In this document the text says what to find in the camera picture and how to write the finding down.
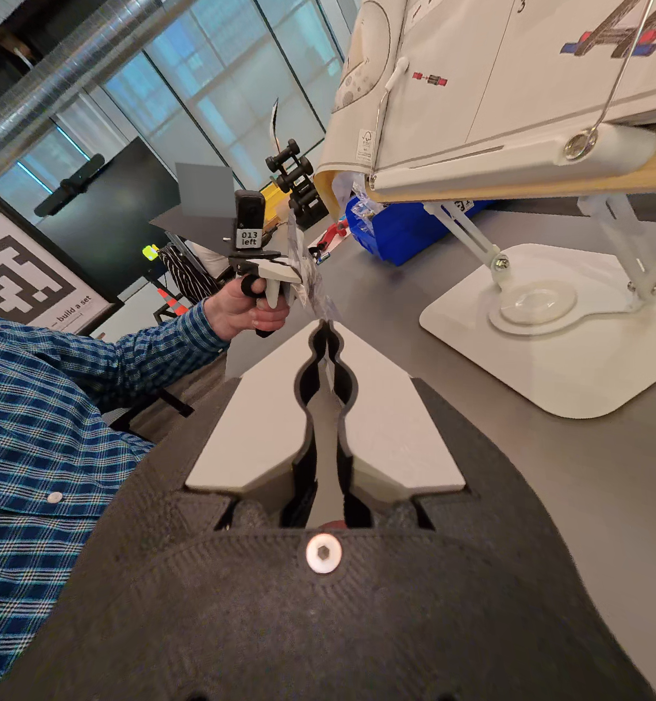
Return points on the blue plastic bin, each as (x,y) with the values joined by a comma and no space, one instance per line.
(404,235)

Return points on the clear bags of parts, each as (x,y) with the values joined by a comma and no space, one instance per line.
(360,202)

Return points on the person's left forearm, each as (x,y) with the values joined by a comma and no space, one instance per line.
(163,350)

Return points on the person's plaid shirt torso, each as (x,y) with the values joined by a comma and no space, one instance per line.
(32,465)

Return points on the black monitor screen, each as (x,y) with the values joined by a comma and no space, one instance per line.
(114,219)

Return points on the black dumbbell rack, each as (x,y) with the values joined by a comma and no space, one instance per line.
(297,180)

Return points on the white book stand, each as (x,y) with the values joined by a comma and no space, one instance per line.
(579,356)

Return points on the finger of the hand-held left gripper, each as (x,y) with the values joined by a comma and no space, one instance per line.
(278,278)
(276,267)

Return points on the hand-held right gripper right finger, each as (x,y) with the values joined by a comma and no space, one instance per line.
(399,438)

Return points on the silver ventilation duct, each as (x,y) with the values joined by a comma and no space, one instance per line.
(32,93)

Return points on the large clear plastic bag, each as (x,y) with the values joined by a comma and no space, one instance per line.
(311,285)

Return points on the orange traffic cone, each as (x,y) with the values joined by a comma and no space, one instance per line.
(175,304)

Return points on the black video bar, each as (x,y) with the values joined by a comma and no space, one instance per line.
(68,186)

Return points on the person's left hand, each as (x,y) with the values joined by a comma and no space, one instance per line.
(229,315)

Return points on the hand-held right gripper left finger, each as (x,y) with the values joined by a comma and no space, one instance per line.
(251,432)

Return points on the neon yellow object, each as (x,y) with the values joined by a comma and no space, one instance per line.
(150,252)

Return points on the red tool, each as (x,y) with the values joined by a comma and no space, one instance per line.
(333,234)

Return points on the framed black white poster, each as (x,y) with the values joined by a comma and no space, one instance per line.
(21,263)

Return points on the lego instruction booklet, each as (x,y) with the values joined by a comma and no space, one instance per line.
(443,109)

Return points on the black white striped cloth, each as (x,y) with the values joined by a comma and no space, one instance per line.
(188,274)

